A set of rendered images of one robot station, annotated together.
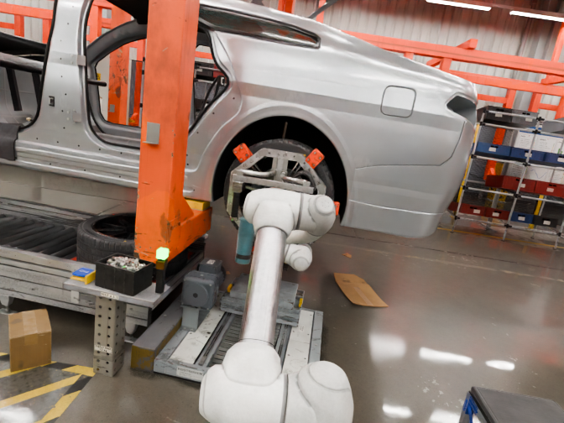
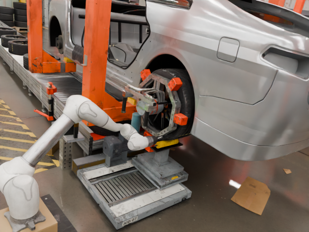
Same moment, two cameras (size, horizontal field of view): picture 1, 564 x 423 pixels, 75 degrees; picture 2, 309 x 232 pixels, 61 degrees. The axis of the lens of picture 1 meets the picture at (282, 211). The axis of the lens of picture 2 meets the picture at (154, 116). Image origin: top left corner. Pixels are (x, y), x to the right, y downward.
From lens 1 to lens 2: 1.59 m
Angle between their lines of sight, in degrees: 42
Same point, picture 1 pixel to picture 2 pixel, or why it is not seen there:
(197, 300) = (105, 150)
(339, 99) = (194, 45)
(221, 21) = not seen: outside the picture
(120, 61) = not seen: hidden behind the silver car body
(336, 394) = (13, 187)
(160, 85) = (88, 36)
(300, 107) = (175, 49)
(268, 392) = (6, 176)
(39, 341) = not seen: hidden behind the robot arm
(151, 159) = (85, 72)
